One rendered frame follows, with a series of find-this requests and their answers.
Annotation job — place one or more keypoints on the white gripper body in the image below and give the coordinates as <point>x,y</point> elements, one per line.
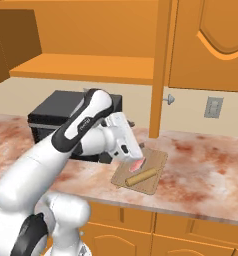
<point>124,131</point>

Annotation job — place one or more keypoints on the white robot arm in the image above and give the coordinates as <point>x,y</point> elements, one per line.
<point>27,173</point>

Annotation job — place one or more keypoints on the pink raw meat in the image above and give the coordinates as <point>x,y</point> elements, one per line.
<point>137,165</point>

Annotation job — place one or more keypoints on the wooden rolling pin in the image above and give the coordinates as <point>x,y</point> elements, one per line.
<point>141,177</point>

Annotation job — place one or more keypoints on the wooden cutting board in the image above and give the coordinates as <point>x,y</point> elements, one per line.
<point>151,181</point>

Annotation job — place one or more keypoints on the orange base cabinet door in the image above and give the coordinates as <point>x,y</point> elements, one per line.
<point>114,243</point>
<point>187,248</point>

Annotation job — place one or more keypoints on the grey round door knob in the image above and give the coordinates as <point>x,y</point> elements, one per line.
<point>170,99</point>
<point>81,233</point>

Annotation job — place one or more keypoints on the black microwave oven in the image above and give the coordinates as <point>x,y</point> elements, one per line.
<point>54,111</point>

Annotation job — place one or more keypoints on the orange drawer front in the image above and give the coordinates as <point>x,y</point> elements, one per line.
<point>204,231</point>
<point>124,218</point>

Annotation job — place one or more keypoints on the orange open wall cabinet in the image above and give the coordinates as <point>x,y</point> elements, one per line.
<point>91,66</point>

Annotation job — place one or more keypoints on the grey wall outlet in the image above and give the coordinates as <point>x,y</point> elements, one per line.
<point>213,107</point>

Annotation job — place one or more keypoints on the orange arched wall cabinet door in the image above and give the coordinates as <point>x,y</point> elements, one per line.
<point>207,43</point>

